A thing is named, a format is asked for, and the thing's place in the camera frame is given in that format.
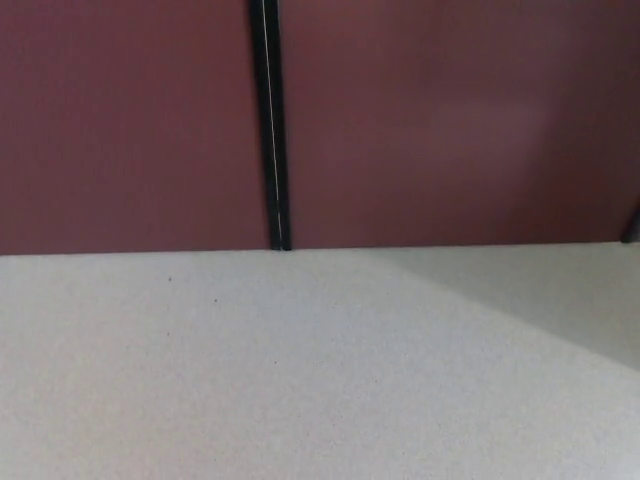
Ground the black door edge seal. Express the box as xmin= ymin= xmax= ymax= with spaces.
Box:
xmin=248 ymin=0 xmax=282 ymax=251
xmin=260 ymin=0 xmax=294 ymax=251

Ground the plain maroon door leaf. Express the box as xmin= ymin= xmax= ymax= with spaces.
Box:
xmin=0 ymin=0 xmax=274 ymax=257

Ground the maroon door leaf with handle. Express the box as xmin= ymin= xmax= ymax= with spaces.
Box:
xmin=277 ymin=0 xmax=640 ymax=250

